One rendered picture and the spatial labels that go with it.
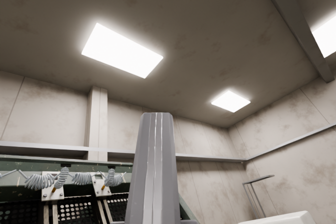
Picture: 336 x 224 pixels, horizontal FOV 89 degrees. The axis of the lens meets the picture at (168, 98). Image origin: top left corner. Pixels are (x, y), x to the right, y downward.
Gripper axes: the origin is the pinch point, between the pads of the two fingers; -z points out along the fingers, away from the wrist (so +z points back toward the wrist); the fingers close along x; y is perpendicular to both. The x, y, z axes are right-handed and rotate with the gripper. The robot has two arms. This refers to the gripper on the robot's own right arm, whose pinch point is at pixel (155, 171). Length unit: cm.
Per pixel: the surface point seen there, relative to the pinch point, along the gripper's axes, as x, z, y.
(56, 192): 56, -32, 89
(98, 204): 38, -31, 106
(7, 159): 68, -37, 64
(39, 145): 165, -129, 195
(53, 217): 52, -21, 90
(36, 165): 99, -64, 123
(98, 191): 39, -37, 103
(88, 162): 43, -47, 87
